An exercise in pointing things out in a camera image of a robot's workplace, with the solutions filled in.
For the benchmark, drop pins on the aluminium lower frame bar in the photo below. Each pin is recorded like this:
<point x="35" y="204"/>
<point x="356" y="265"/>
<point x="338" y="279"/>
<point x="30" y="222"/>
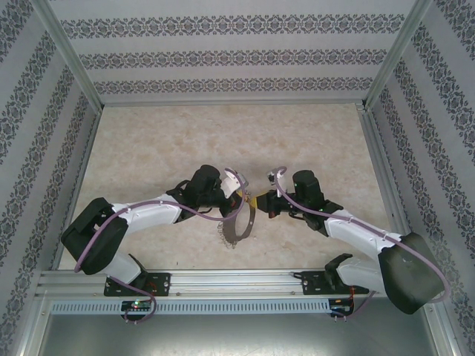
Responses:
<point x="31" y="326"/>
<point x="443" y="326"/>

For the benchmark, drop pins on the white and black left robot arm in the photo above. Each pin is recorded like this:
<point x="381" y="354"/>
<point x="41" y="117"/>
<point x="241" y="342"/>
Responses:
<point x="152" y="217"/>

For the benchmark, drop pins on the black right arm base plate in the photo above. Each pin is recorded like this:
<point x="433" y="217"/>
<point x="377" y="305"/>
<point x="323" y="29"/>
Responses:
<point x="315" y="283"/>

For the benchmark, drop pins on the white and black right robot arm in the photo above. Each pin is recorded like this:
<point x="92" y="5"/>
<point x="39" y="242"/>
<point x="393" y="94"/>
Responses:
<point x="352" y="230"/>

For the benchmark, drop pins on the aluminium upright post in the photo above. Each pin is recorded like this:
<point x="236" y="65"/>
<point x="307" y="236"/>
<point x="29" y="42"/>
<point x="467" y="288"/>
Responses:
<point x="394" y="55"/>
<point x="72" y="55"/>

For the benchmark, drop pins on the aluminium mounting rail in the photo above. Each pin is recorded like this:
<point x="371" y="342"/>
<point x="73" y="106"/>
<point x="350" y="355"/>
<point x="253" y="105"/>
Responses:
<point x="237" y="283"/>

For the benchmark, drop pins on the aluminium table back rail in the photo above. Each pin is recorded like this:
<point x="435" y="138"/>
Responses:
<point x="234" y="104"/>

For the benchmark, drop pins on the aluminium table side rail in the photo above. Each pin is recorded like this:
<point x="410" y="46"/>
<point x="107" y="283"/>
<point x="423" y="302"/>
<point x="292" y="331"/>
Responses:
<point x="376" y="148"/>
<point x="86" y="152"/>

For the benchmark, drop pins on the grey sheet metal tray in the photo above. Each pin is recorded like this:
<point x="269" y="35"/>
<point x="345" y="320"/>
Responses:
<point x="237" y="337"/>

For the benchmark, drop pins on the large metal keyring band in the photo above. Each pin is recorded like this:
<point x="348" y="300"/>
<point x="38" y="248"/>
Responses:
<point x="229" y="230"/>

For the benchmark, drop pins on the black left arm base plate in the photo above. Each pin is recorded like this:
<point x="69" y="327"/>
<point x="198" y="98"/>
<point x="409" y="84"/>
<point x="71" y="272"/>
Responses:
<point x="161" y="283"/>

